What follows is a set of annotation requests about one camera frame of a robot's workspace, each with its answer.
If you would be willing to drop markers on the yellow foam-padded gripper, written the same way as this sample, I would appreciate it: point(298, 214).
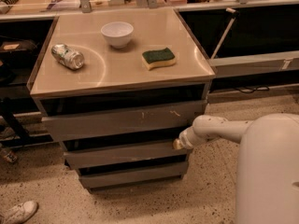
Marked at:
point(184, 141)

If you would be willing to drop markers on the grey drawer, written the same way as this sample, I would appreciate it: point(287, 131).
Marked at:
point(135, 176)
point(125, 120)
point(121, 154)

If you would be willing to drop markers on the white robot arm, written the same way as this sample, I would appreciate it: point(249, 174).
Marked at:
point(267, 178)

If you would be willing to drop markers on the grey top drawer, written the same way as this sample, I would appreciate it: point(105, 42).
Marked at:
point(125, 120)

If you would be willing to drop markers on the grey drawer cabinet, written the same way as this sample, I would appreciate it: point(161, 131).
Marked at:
point(117, 78)

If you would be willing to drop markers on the grey bottom drawer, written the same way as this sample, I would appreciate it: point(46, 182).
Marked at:
point(135, 176)

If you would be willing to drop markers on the green yellow sponge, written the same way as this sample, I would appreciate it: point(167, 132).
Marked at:
point(158, 58)

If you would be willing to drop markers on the white bowl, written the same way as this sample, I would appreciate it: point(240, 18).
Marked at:
point(117, 33)

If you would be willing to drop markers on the crushed silver can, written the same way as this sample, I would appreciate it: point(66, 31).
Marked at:
point(68, 57)

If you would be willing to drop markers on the white sneaker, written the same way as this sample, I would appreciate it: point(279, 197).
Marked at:
point(19, 213)

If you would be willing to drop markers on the white-handled stick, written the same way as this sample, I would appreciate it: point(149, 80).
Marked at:
point(234, 14)

